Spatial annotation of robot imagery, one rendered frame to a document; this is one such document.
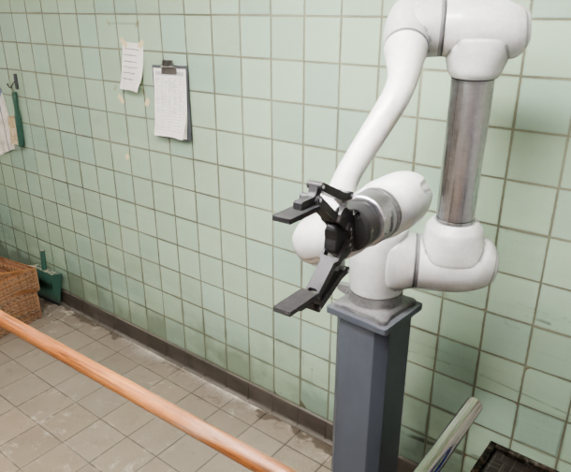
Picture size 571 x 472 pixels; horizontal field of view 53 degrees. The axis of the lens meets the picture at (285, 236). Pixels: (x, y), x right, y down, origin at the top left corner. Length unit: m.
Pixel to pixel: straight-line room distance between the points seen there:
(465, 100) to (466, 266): 0.43
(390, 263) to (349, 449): 0.66
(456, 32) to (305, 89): 0.88
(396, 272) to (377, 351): 0.24
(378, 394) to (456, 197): 0.63
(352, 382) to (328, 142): 0.88
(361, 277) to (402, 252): 0.13
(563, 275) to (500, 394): 0.51
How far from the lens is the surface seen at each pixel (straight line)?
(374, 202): 0.91
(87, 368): 1.13
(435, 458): 0.96
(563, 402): 2.11
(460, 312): 2.08
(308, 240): 1.09
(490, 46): 1.41
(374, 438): 1.86
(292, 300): 0.82
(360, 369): 1.72
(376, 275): 1.58
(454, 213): 1.53
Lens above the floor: 1.81
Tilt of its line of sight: 22 degrees down
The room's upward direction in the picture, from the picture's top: straight up
